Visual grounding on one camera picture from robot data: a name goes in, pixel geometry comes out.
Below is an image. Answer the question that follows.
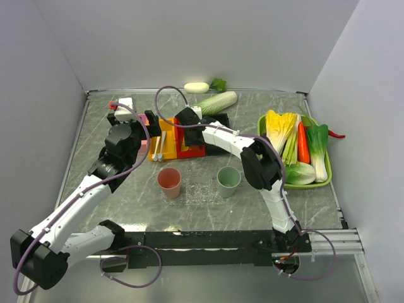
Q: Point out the lime green vegetable tray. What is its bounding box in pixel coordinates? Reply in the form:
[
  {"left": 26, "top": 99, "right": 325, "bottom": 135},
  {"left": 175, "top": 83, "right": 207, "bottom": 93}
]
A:
[{"left": 257, "top": 115, "right": 332, "bottom": 189}]

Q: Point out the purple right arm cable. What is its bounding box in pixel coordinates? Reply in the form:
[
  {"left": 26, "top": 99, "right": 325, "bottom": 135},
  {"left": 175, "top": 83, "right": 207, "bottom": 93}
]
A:
[{"left": 153, "top": 85, "right": 337, "bottom": 282}]

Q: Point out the yellow storage bin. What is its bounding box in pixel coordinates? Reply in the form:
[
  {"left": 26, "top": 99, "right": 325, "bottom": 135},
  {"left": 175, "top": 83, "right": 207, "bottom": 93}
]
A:
[{"left": 148, "top": 119, "right": 177, "bottom": 162}]

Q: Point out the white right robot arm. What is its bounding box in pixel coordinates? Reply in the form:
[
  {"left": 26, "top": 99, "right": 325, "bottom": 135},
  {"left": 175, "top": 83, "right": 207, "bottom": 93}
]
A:
[{"left": 175, "top": 107, "right": 312, "bottom": 253}]

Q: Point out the pink drawer box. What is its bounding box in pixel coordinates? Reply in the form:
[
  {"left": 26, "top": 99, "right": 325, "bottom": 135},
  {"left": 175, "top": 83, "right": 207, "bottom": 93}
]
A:
[{"left": 137, "top": 114, "right": 149, "bottom": 155}]

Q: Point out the mint green plastic cup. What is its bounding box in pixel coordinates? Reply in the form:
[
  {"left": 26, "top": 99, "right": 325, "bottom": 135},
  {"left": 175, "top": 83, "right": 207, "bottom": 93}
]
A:
[{"left": 217, "top": 166, "right": 241, "bottom": 198}]

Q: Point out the yellow napa cabbage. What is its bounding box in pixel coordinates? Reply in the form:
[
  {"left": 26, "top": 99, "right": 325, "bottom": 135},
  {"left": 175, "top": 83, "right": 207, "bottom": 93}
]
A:
[{"left": 266, "top": 110, "right": 298, "bottom": 155}]

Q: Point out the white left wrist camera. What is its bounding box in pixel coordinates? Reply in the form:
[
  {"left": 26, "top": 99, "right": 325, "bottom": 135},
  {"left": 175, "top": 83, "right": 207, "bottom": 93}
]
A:
[{"left": 109, "top": 97, "right": 136, "bottom": 122}]

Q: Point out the black storage bin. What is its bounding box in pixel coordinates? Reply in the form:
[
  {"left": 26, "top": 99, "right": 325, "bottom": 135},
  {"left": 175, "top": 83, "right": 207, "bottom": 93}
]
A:
[{"left": 201, "top": 113, "right": 232, "bottom": 156}]

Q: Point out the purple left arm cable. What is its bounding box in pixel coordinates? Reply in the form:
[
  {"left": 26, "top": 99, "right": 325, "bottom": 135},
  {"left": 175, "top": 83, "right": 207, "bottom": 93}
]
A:
[{"left": 13, "top": 102, "right": 163, "bottom": 296}]

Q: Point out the red chili pepper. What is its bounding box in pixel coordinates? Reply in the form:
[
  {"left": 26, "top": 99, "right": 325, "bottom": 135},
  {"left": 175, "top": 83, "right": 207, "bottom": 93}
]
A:
[{"left": 328, "top": 130, "right": 346, "bottom": 139}]

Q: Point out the white radish with leaves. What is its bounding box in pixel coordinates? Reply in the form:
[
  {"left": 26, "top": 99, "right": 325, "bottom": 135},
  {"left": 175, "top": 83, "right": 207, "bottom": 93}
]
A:
[{"left": 184, "top": 78, "right": 227, "bottom": 93}]

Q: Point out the clear textured acrylic tray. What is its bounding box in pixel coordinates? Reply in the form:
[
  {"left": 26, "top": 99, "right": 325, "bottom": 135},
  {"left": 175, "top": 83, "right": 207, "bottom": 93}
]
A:
[{"left": 177, "top": 177, "right": 228, "bottom": 205}]

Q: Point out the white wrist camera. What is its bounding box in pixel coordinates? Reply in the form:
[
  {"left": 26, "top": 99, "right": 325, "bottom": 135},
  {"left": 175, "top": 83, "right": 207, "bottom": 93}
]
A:
[
  {"left": 190, "top": 106, "right": 203, "bottom": 120},
  {"left": 109, "top": 97, "right": 136, "bottom": 122}
]

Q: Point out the green bok choy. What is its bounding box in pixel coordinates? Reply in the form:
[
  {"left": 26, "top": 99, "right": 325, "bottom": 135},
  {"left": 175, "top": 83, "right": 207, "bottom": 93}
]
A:
[{"left": 299, "top": 106, "right": 329, "bottom": 183}]

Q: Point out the green napa cabbage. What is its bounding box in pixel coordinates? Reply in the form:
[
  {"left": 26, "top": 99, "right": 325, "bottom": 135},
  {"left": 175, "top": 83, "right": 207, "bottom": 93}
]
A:
[{"left": 191, "top": 91, "right": 237, "bottom": 115}]

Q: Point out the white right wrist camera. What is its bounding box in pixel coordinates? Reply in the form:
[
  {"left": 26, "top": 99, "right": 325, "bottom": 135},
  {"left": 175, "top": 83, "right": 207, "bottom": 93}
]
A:
[{"left": 190, "top": 106, "right": 203, "bottom": 120}]

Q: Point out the orange carrot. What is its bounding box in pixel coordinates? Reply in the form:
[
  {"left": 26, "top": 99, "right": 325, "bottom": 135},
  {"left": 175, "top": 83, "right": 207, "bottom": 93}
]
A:
[{"left": 297, "top": 122, "right": 311, "bottom": 164}]

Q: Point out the red storage bin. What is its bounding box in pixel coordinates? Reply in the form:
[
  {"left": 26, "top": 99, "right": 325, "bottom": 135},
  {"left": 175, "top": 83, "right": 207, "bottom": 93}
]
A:
[{"left": 175, "top": 127, "right": 206, "bottom": 159}]

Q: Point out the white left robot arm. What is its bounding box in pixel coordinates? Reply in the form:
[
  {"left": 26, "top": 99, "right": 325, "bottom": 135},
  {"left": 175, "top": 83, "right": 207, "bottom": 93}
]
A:
[{"left": 10, "top": 110, "right": 161, "bottom": 290}]

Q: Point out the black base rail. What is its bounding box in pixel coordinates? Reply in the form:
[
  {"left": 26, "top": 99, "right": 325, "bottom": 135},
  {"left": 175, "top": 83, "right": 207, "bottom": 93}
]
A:
[{"left": 86, "top": 229, "right": 320, "bottom": 270}]

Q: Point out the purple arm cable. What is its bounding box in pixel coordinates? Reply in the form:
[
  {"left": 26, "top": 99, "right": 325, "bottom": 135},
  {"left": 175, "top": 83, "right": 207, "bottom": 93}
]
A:
[
  {"left": 13, "top": 102, "right": 163, "bottom": 296},
  {"left": 153, "top": 85, "right": 337, "bottom": 282}
]

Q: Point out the pale green cabbage head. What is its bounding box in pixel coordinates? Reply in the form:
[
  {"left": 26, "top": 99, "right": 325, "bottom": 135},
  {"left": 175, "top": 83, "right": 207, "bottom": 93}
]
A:
[{"left": 285, "top": 162, "right": 316, "bottom": 185}]

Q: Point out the pink plastic cup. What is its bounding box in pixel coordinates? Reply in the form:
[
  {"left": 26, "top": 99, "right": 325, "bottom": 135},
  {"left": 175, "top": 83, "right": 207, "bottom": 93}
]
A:
[{"left": 157, "top": 168, "right": 182, "bottom": 199}]

